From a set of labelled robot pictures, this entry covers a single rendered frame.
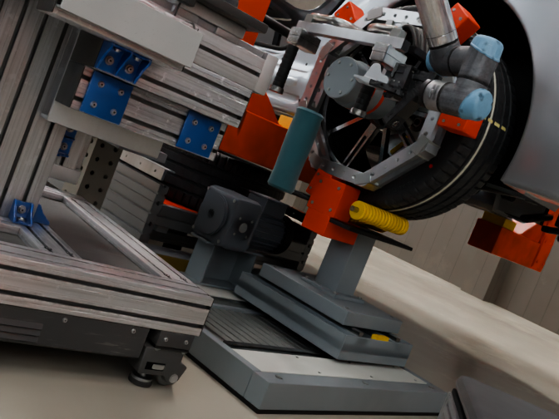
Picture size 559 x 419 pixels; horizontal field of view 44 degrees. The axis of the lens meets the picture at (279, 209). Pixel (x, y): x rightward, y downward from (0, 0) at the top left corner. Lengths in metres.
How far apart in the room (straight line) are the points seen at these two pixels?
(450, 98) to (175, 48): 0.68
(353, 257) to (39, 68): 1.16
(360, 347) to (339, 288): 0.24
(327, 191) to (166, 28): 0.97
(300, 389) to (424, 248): 6.68
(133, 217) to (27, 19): 1.09
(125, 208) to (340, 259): 0.80
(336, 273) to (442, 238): 6.02
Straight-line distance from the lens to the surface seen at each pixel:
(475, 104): 1.64
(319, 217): 2.11
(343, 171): 2.12
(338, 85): 2.03
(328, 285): 2.25
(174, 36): 1.32
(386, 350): 2.21
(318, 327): 2.09
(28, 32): 1.55
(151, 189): 2.43
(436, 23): 1.76
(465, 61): 1.70
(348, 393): 1.88
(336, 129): 2.32
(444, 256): 8.15
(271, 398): 1.67
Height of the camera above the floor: 0.56
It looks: 4 degrees down
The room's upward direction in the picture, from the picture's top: 22 degrees clockwise
